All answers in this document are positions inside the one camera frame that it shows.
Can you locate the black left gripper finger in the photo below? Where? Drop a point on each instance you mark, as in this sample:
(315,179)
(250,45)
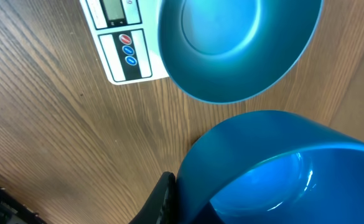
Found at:
(161,205)

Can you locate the blue plastic measuring scoop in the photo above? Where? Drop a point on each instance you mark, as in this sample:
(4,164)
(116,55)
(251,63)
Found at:
(272,167)

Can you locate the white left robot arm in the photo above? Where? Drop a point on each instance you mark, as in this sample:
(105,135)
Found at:
(11,211)

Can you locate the teal metal bowl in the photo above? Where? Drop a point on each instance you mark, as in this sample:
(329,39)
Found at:
(226,51)

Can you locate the white digital kitchen scale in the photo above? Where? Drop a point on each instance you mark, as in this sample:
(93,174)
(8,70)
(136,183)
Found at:
(125,33)

